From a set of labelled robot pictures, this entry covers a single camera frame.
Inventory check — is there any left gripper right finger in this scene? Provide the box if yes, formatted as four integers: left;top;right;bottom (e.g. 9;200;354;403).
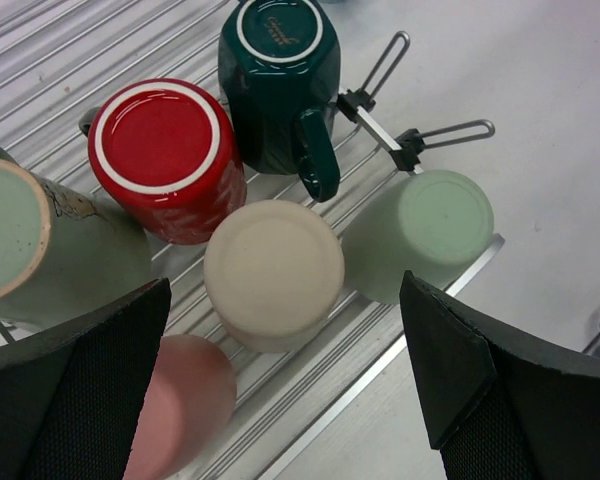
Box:
399;272;600;479

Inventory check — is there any beige tumbler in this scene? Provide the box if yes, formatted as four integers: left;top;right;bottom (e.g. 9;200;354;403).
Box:
204;200;345;353

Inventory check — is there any dark green mug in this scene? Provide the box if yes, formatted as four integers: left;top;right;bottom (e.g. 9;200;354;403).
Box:
218;1;341;202

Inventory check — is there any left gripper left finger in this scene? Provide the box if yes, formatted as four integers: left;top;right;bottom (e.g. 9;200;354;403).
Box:
0;279;171;479

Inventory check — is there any light green tumbler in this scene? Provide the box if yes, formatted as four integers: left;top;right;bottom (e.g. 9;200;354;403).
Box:
342;170;494;305

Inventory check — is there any red mug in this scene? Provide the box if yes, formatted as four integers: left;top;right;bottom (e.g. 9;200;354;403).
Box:
79;78;247;245

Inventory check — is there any pink tumbler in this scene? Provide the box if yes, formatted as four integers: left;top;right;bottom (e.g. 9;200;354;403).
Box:
124;334;237;479

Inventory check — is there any sage green mug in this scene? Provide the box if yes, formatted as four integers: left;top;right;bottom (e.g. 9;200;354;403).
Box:
0;147;151;331

